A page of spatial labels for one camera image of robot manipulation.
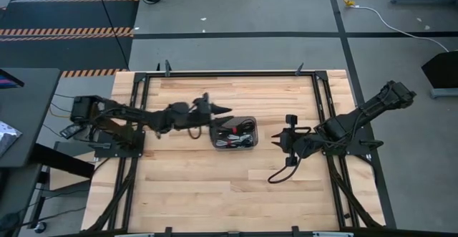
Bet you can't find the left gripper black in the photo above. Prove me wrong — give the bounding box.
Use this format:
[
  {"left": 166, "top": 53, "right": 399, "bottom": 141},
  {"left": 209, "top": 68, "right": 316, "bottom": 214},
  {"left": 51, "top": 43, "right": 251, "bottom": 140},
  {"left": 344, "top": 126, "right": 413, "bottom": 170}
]
[{"left": 193, "top": 92, "right": 235, "bottom": 129}]

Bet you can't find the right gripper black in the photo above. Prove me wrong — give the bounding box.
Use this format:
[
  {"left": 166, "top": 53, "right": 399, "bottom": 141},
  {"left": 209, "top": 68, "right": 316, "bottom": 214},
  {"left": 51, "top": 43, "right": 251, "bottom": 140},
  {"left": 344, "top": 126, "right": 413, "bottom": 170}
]
[{"left": 270, "top": 114, "right": 312, "bottom": 168}]

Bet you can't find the grey translucent plastic bin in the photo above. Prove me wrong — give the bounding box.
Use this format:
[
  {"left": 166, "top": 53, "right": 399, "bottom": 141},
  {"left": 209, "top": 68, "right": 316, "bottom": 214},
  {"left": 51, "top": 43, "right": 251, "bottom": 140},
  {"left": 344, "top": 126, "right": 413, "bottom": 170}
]
[{"left": 208, "top": 115, "right": 260, "bottom": 151}]

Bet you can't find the white USB-C cable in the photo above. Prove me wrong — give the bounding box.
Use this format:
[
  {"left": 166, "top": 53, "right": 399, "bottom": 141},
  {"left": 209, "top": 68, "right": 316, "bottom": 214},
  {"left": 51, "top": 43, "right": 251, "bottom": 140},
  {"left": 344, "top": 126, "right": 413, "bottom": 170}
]
[{"left": 223, "top": 132, "right": 251, "bottom": 141}]

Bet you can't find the black cable with red tie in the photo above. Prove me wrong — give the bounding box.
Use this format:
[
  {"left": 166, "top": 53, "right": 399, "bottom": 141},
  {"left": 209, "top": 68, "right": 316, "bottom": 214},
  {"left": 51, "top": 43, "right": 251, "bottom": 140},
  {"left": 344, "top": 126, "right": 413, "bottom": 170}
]
[{"left": 223, "top": 117, "right": 256, "bottom": 133}]

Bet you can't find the white light bar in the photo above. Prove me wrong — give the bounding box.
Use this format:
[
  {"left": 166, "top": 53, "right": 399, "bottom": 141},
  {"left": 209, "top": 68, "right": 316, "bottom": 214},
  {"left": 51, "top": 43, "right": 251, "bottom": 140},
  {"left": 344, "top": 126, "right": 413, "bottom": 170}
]
[{"left": 313, "top": 231, "right": 355, "bottom": 237}]

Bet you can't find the black desk beam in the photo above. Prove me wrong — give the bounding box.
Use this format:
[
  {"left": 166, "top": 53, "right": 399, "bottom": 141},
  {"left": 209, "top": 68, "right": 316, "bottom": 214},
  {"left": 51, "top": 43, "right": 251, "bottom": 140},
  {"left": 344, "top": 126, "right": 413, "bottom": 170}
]
[{"left": 30, "top": 142, "right": 96, "bottom": 179}]

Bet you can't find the black box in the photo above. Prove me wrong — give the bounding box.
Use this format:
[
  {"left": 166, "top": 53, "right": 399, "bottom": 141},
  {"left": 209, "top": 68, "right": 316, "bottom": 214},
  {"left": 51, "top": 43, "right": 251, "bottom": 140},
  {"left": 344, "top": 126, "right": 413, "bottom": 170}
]
[{"left": 421, "top": 50, "right": 458, "bottom": 98}]

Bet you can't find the grey desk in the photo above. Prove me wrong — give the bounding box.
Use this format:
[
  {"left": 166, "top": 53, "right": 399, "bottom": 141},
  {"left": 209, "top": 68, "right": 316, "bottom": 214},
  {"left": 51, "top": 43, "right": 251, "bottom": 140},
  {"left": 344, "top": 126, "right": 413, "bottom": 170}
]
[{"left": 0, "top": 67, "right": 62, "bottom": 169}]

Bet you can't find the grey patterned pad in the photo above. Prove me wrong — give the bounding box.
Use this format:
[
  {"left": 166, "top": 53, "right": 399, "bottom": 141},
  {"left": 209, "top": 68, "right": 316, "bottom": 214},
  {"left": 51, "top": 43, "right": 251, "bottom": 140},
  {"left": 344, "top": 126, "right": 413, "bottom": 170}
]
[{"left": 0, "top": 121, "right": 23, "bottom": 158}]

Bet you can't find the tablet with blue screen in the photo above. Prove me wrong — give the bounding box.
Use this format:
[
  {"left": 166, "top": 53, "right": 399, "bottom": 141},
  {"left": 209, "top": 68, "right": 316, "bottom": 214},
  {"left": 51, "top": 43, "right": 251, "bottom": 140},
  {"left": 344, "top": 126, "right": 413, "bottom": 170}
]
[{"left": 0, "top": 68, "right": 25, "bottom": 90}]

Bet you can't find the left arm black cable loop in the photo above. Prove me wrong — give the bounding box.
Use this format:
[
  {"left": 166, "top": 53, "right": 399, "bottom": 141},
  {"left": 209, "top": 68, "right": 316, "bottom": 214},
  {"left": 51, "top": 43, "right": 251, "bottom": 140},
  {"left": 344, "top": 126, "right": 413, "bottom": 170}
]
[{"left": 187, "top": 125, "right": 203, "bottom": 140}]

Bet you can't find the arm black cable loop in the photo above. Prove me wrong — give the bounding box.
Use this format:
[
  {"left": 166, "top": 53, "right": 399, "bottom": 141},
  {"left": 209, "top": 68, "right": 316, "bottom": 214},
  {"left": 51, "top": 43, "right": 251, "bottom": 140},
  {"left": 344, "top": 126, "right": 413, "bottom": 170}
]
[
  {"left": 187, "top": 125, "right": 203, "bottom": 140},
  {"left": 267, "top": 156, "right": 302, "bottom": 185}
]

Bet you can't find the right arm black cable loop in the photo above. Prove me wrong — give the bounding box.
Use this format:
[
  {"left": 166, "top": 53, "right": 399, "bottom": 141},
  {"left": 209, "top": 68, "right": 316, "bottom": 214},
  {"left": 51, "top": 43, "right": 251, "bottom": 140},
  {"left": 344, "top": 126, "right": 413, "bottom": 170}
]
[{"left": 267, "top": 156, "right": 302, "bottom": 185}]

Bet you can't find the white floor cable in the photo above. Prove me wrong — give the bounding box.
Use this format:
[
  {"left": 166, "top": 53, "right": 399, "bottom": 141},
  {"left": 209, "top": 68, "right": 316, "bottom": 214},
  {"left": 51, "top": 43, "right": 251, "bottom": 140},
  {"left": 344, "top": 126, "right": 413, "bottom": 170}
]
[{"left": 352, "top": 4, "right": 450, "bottom": 53}]

